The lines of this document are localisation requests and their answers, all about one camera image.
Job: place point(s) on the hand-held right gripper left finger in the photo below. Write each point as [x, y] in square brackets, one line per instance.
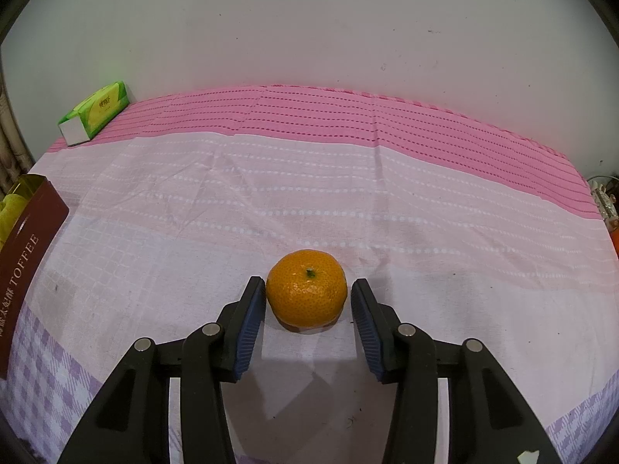
[247, 328]

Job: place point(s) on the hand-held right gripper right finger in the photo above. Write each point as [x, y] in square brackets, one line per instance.
[367, 328]

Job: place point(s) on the dimpled mandarin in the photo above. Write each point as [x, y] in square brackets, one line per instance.
[306, 290]

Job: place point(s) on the maroon rectangular candy tin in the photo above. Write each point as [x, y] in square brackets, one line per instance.
[34, 251]

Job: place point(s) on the large green pear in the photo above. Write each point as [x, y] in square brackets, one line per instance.
[9, 215]

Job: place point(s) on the green tissue box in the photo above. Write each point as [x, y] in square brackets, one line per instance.
[96, 111]

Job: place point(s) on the clear plastic packet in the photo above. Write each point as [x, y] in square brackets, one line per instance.
[604, 198]

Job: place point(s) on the rattan chair frame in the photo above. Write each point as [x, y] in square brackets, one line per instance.
[9, 145]

